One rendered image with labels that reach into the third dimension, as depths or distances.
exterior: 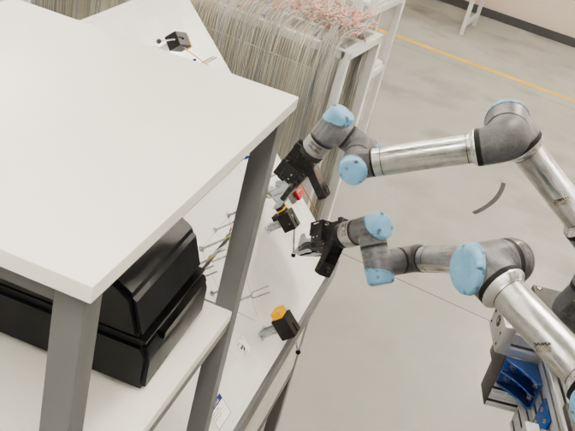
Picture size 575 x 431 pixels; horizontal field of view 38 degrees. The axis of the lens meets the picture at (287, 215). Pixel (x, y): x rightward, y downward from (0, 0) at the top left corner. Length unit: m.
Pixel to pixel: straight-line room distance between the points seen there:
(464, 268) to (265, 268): 0.69
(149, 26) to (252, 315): 0.86
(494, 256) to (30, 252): 1.30
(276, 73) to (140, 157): 2.06
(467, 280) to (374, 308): 2.30
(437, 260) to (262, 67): 1.14
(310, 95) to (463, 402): 1.60
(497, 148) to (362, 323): 2.09
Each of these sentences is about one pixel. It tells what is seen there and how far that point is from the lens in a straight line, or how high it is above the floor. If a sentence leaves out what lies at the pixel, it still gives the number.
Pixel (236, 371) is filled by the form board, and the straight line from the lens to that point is 2.15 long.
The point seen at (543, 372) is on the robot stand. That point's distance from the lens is 2.35.
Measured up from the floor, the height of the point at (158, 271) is 1.61.
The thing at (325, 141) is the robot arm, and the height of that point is 1.39.
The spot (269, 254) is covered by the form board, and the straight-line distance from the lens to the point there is 2.45.
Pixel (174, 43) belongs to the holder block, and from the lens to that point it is 2.35.
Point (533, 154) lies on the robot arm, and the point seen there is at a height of 1.53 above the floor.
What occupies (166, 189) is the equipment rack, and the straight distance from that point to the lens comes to 0.95.
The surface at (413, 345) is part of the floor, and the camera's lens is 4.06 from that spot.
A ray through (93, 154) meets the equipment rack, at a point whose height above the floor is 1.85.
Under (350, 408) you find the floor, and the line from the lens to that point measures 3.59.
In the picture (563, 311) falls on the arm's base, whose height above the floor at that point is 1.19.
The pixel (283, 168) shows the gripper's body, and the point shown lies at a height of 1.27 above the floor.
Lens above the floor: 2.31
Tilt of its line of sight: 29 degrees down
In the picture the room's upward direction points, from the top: 15 degrees clockwise
